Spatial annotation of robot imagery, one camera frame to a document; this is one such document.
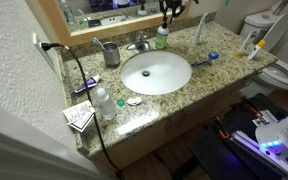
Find blue white toothbrush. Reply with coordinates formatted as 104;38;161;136
92;37;106;51

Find green pump soap bottle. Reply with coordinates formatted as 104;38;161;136
154;22;170;50

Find black power cable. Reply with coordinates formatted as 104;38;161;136
38;41;125;180

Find white toilet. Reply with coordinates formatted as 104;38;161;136
238;0;288;98

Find green handled broom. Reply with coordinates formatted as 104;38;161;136
218;0;231;24

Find white bottle yellow cap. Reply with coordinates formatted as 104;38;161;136
248;39;267;61

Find blue razor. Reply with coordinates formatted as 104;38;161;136
190;59;213;68

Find black robot cart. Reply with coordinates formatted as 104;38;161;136
187;93;288;180

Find white oval sink basin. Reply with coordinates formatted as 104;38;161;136
120;49;193;96

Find clear plastic water bottle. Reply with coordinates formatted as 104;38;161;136
94;87;118;121

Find white door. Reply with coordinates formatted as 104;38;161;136
0;96;112;180

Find black orange clamp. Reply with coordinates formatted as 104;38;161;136
248;106;262;116
213;116;232;140

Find short white tube blue print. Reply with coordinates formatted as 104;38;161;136
236;29;261;58

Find blue floss box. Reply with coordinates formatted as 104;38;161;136
208;51;220;60

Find wooden framed mirror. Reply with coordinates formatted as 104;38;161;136
37;0;192;48

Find purple toothpaste tube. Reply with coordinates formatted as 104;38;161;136
74;74;102;94

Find chrome faucet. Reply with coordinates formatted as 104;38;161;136
126;30;152;53

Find white wall outlet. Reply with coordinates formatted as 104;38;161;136
32;32;58;73

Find white electric toothbrush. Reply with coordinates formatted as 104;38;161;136
191;12;209;46

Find steel cup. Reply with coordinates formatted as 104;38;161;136
102;41;121;67

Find wooden vanity cabinet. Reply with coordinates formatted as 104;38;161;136
83;78;252;180

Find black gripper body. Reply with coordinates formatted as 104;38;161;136
160;0;192;7

